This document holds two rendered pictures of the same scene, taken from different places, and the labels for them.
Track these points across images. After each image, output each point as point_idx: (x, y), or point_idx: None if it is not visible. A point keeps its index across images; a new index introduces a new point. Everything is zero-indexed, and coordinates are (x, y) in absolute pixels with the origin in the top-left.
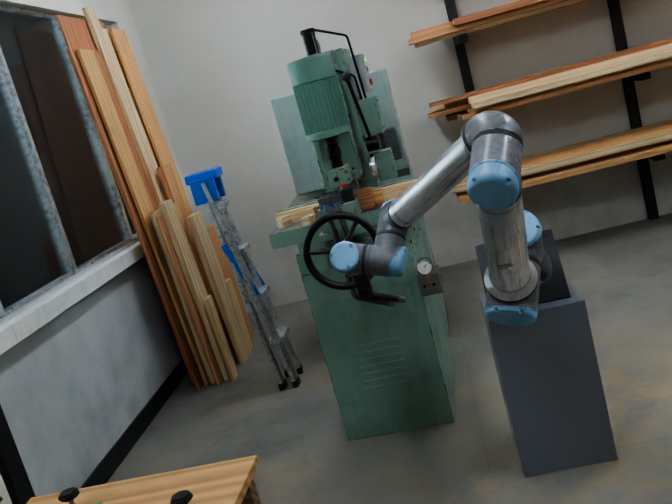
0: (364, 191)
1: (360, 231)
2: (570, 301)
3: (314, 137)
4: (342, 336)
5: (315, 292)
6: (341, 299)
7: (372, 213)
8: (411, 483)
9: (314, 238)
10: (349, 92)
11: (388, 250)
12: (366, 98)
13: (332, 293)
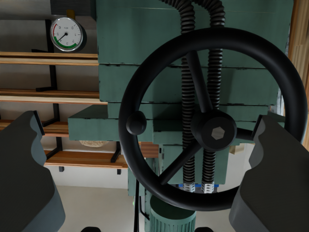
0: (149, 154)
1: (163, 135)
2: None
3: (188, 220)
4: None
5: (272, 36)
6: (235, 10)
7: (142, 137)
8: None
9: (237, 123)
10: (147, 202)
11: None
12: (134, 195)
13: (246, 26)
